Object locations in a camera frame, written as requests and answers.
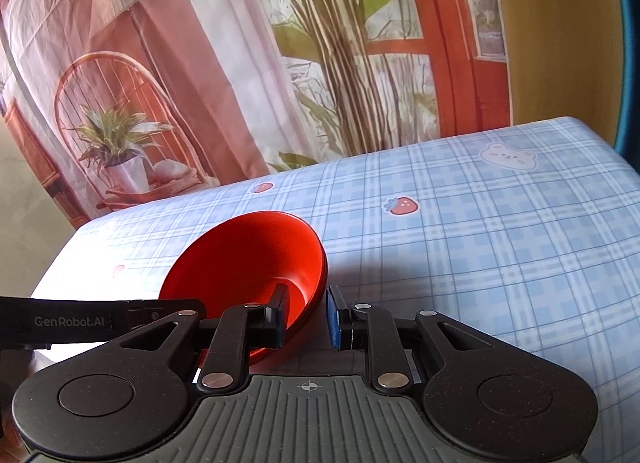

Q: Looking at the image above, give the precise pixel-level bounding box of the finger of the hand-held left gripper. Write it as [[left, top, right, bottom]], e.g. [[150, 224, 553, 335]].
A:
[[125, 297, 207, 330]]

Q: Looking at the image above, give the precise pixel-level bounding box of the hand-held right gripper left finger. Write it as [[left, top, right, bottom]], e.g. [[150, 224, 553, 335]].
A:
[[106, 283, 291, 395]]

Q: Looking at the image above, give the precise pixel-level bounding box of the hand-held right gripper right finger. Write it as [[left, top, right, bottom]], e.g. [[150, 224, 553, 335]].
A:
[[324, 285, 506, 392]]

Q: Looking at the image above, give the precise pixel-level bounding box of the red bowl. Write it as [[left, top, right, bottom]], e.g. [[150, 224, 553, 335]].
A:
[[159, 211, 329, 365]]

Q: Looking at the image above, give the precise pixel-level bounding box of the blue checked tablecloth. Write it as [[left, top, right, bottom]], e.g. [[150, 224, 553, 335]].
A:
[[30, 116, 640, 463]]

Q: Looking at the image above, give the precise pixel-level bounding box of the printed backdrop cloth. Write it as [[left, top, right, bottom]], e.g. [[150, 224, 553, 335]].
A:
[[0, 0, 514, 230]]

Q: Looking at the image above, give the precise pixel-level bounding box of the blue curtain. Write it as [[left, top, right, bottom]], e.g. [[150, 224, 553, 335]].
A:
[[611, 0, 640, 160]]

